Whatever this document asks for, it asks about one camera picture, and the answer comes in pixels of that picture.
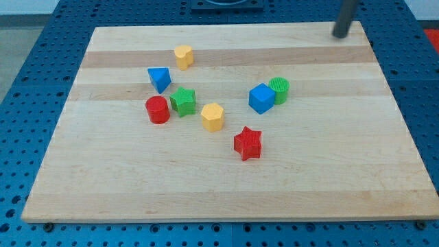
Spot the yellow heart block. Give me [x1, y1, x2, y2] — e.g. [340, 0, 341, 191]
[174, 45, 194, 70]

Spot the yellow hexagon block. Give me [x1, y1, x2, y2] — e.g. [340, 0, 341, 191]
[201, 103, 224, 132]

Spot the red star block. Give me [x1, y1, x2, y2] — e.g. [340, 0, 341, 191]
[233, 126, 262, 161]

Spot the green star block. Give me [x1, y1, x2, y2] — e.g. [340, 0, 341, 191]
[169, 87, 196, 117]

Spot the blue cube block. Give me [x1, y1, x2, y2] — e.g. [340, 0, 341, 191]
[248, 83, 275, 115]

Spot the light wooden board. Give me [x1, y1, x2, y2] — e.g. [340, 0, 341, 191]
[21, 21, 438, 223]

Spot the red cylinder block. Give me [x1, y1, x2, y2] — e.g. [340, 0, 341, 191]
[145, 96, 170, 124]

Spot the green cylinder block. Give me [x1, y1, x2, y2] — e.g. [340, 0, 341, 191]
[268, 77, 290, 105]

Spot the blue triangle block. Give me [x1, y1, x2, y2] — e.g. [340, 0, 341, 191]
[147, 67, 171, 94]

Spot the red object at right edge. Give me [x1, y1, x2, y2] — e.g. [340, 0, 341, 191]
[424, 29, 439, 53]

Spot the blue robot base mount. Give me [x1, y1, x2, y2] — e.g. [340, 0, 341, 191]
[189, 0, 264, 11]

